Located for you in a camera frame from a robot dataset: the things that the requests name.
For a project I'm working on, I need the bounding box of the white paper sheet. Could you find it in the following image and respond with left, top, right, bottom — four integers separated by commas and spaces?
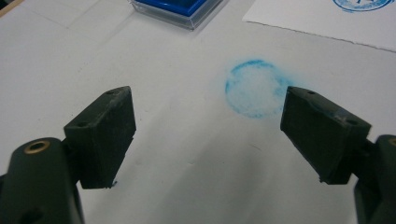
242, 0, 396, 53

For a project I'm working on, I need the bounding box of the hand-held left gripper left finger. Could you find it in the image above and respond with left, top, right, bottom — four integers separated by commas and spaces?
64, 86, 137, 190

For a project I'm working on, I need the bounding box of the clear case blue ink pad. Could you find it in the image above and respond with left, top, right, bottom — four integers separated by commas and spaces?
129, 0, 226, 32

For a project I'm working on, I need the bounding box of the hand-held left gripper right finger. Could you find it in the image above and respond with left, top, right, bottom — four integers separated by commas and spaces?
279, 86, 373, 186

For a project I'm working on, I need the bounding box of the white paper table cover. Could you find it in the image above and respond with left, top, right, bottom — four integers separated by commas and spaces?
0, 0, 396, 224

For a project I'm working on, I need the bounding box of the light blue plastic piece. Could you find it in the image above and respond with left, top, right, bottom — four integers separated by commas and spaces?
224, 59, 295, 120

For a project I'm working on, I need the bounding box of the blue round stamp print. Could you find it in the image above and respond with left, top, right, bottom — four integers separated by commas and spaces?
332, 0, 395, 14

